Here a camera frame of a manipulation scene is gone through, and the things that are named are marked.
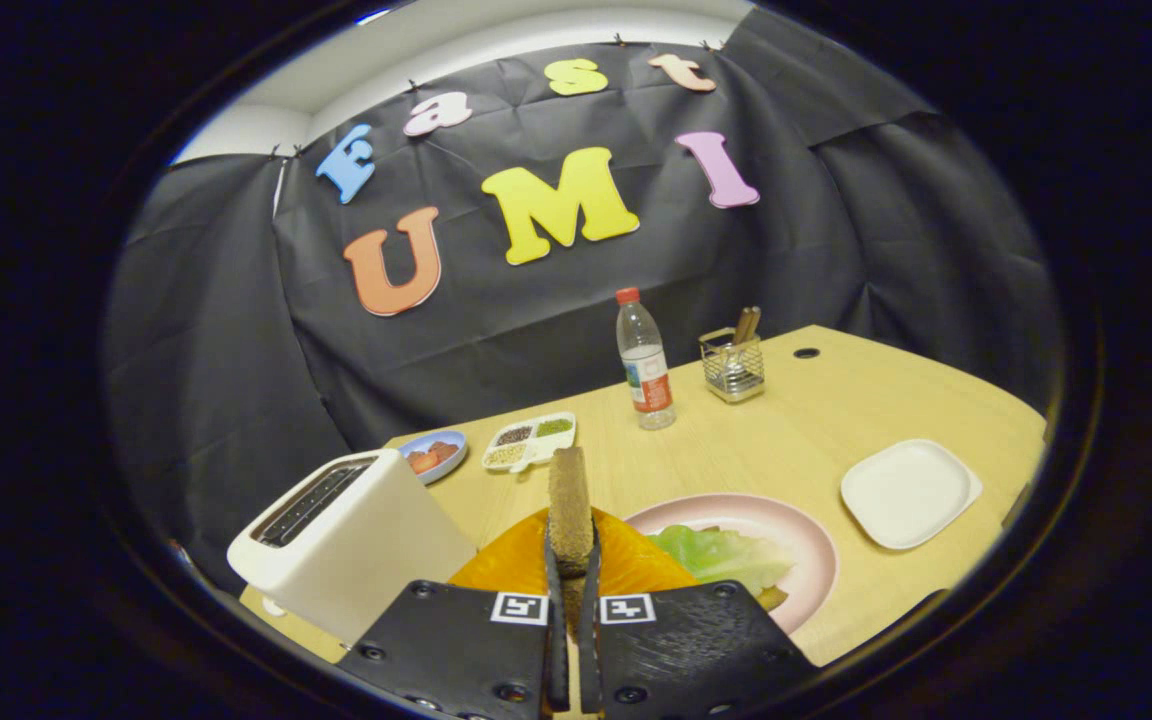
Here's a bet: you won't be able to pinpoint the small blue plate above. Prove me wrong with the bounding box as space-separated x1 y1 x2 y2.
398 430 469 486

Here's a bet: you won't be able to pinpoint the white toaster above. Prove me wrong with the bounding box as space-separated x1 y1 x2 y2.
227 448 477 646

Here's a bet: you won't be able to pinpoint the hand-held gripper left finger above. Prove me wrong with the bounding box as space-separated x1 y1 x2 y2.
336 508 572 720

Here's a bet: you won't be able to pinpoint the red tomato slices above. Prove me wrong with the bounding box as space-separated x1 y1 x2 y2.
408 441 460 475

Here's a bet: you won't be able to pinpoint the round pink plate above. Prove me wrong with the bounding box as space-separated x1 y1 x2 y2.
624 493 839 636

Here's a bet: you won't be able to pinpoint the black backdrop cloth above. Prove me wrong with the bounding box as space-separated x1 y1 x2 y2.
101 10 1062 591

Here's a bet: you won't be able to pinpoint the metal mesh utensil holder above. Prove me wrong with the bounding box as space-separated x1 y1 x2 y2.
698 328 767 404

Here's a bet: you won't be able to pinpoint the round-topped brown bread slice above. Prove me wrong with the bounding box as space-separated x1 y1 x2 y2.
548 446 595 641

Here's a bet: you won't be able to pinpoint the white square plate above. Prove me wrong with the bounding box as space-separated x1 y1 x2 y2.
840 439 984 551

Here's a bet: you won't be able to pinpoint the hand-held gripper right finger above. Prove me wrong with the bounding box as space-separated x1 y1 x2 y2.
576 508 819 720

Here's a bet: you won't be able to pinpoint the green lettuce leaf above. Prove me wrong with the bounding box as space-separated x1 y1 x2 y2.
648 524 795 599

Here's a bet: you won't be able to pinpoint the clear plastic water bottle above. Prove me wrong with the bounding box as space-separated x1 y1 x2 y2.
616 288 678 431

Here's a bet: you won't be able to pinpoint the white divided grain tray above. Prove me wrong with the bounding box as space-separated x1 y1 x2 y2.
481 411 578 474

